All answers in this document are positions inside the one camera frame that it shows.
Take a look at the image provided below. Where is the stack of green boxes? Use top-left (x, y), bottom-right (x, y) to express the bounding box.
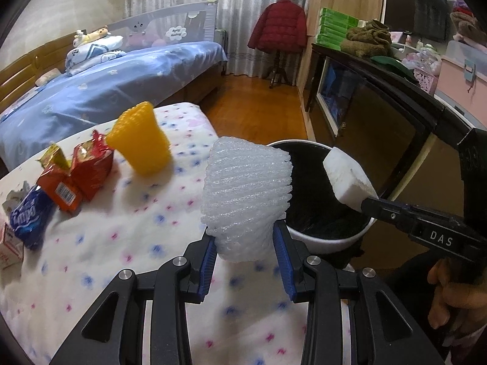
top-left (317, 7), bottom-right (360, 50)

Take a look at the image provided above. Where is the grey curtain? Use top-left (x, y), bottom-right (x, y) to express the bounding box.
top-left (124, 0), bottom-right (314, 78)

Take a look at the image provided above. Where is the brown plush toy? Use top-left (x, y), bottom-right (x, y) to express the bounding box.
top-left (450, 11), bottom-right (487, 44)

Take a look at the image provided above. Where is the pink perforated box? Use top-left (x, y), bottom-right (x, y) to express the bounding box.
top-left (413, 65), bottom-right (438, 95)

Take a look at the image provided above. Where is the floral white blanket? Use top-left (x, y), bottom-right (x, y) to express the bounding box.
top-left (0, 102), bottom-right (354, 365)

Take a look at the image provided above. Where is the orange snack packet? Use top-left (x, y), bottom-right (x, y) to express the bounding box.
top-left (37, 163), bottom-right (83, 214)

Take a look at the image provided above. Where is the blue snack packet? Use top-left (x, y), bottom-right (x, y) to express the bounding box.
top-left (9, 184), bottom-right (58, 252)

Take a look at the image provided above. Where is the person's dark clothing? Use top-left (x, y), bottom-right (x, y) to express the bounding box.
top-left (377, 249), bottom-right (447, 354)

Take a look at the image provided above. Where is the white bin with black liner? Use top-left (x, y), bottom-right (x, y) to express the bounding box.
top-left (265, 139), bottom-right (379, 255)

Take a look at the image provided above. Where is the blue and white patterned pillow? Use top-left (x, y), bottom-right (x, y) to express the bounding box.
top-left (65, 35), bottom-right (124, 77)

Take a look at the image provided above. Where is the yellow plush toy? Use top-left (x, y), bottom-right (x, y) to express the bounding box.
top-left (73, 25), bottom-right (111, 46)

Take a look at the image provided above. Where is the bed with blue duvet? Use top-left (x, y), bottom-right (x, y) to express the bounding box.
top-left (0, 42), bottom-right (229, 176)

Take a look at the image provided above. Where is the pink and white toy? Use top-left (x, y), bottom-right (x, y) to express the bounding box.
top-left (403, 47), bottom-right (442, 75)

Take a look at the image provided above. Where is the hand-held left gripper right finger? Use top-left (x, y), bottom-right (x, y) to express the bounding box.
top-left (272, 221), bottom-right (446, 365)

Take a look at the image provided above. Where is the dark glass-front cabinet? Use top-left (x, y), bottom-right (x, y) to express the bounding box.
top-left (306, 43), bottom-right (487, 206)

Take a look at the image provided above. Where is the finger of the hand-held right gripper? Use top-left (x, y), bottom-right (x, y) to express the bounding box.
top-left (359, 196), bottom-right (457, 244)

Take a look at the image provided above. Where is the dark wooden coat rack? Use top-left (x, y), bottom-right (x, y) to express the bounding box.
top-left (262, 0), bottom-right (299, 89)

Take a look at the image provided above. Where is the person's right hand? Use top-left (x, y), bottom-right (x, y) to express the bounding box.
top-left (427, 259), bottom-right (487, 331)

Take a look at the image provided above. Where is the grey bed guard rail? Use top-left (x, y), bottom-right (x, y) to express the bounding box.
top-left (110, 1), bottom-right (218, 52)

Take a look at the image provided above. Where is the brown fluffy cloth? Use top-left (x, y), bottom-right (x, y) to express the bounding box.
top-left (340, 19), bottom-right (392, 58)

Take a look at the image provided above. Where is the red puffer jacket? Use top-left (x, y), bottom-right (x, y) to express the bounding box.
top-left (248, 0), bottom-right (307, 51)

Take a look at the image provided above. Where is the white foam fruit net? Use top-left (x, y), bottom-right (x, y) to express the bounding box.
top-left (200, 136), bottom-right (293, 264)

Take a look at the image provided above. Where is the small white pillow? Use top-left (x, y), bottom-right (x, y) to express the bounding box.
top-left (35, 69), bottom-right (61, 86)

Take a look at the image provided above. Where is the white foam block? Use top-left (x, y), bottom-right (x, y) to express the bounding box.
top-left (323, 148), bottom-right (380, 214)

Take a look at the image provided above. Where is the white and red carton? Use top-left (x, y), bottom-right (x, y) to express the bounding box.
top-left (0, 224), bottom-right (24, 270)

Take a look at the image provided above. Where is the red snack packet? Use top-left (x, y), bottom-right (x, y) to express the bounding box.
top-left (70, 129), bottom-right (115, 202)

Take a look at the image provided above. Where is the black television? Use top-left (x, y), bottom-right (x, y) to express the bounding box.
top-left (384, 0), bottom-right (449, 42)

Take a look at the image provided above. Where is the blue bedsheet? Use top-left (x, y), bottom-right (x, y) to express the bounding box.
top-left (0, 41), bottom-right (228, 168)

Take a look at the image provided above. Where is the yellow snack packet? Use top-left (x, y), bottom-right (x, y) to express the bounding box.
top-left (36, 144), bottom-right (72, 172)

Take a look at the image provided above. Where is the yellow foam fruit net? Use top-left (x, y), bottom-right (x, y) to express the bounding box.
top-left (106, 101), bottom-right (172, 176)

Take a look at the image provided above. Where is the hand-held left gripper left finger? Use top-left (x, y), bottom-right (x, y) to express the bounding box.
top-left (49, 232), bottom-right (217, 365)

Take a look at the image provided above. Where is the pink storage box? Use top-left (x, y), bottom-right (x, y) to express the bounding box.
top-left (434, 42), bottom-right (487, 128)

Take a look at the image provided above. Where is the pink plush toy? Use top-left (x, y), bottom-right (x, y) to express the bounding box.
top-left (124, 32), bottom-right (168, 48)

